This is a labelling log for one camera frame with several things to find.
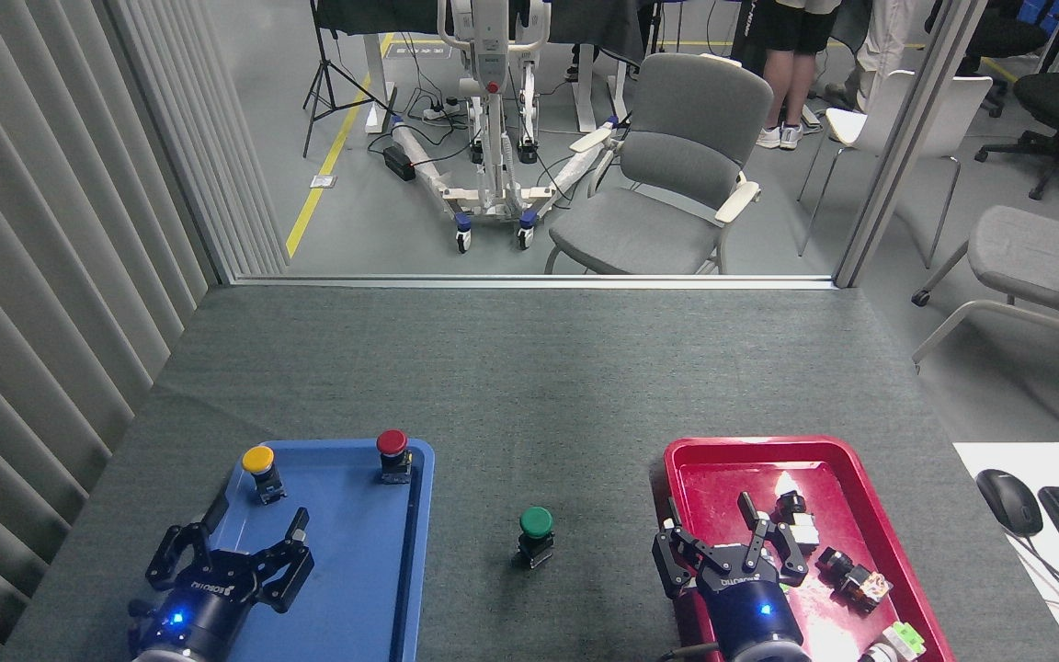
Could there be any blue plastic tray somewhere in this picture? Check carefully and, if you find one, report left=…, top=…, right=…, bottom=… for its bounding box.
left=182, top=439, right=436, bottom=662

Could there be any grey armchair on castors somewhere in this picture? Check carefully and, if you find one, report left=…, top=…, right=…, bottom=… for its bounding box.
left=910, top=161, right=1059, bottom=440

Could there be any black tripod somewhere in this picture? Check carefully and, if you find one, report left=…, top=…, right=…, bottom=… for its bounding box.
left=302, top=0, right=398, bottom=159

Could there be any person in pale trousers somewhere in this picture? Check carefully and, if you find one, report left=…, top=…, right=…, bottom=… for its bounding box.
left=824, top=0, right=918, bottom=144

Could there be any white stand on wheels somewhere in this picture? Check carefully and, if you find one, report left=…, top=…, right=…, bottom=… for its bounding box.
left=390, top=0, right=624, bottom=254

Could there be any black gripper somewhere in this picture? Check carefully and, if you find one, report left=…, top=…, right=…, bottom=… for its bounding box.
left=129, top=492, right=315, bottom=662
left=652, top=492, right=809, bottom=662

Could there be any red push button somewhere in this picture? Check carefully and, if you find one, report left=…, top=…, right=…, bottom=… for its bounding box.
left=376, top=429, right=414, bottom=485

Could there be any black computer mouse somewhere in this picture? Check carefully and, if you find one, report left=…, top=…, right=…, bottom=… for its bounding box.
left=976, top=469, right=1044, bottom=538

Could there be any silver post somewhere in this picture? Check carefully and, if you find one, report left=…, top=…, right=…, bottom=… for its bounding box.
left=835, top=0, right=991, bottom=289

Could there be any red plastic tray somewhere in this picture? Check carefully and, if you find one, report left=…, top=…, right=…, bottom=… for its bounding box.
left=664, top=436, right=955, bottom=662

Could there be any white plastic chair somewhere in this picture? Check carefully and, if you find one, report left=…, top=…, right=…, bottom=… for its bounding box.
left=796, top=71, right=994, bottom=270

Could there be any person in dark shorts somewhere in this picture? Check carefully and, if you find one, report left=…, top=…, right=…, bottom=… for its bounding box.
left=732, top=0, right=841, bottom=152

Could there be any grey padded armchair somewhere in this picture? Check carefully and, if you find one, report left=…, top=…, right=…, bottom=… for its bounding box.
left=543, top=52, right=775, bottom=276

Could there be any green push button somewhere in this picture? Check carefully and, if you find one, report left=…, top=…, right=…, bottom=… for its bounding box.
left=511, top=506, right=555, bottom=570

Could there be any black and white switch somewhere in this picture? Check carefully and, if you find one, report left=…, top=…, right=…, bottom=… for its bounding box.
left=773, top=492, right=824, bottom=554

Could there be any yellow push button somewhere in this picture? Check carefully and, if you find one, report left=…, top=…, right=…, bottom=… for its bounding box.
left=242, top=446, right=288, bottom=506

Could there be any green and white switch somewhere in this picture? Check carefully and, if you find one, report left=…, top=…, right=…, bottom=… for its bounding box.
left=860, top=621, right=928, bottom=662

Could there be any black switch with orange block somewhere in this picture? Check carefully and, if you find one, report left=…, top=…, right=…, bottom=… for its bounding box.
left=814, top=547, right=894, bottom=613

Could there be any silver table rail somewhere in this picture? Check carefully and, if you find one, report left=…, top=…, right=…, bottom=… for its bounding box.
left=232, top=273, right=837, bottom=291

